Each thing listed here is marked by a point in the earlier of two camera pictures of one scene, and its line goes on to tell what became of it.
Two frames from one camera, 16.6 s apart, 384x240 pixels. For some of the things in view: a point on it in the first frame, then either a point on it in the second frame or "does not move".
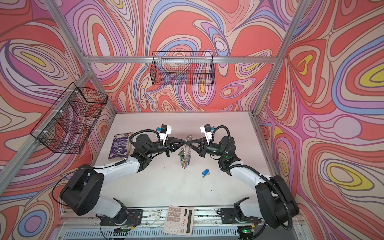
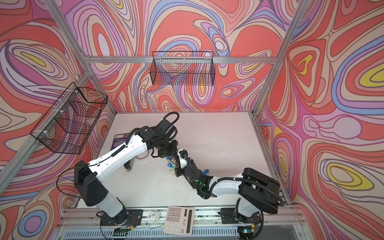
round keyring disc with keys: (185, 153) → (174, 163)
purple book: (120, 146) does not move
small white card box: (154, 215) does not move
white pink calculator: (179, 220) does not move
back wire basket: (182, 68) does not move
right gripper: (200, 149) → (178, 171)
